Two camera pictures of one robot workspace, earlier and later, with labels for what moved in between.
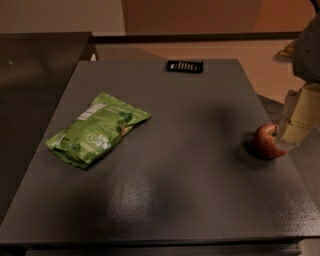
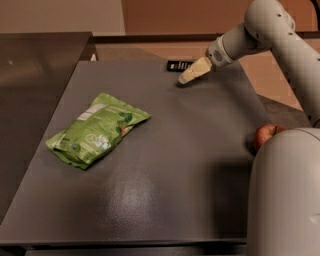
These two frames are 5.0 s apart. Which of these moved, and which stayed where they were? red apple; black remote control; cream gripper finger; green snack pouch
Moved: cream gripper finger
Stayed: green snack pouch; red apple; black remote control
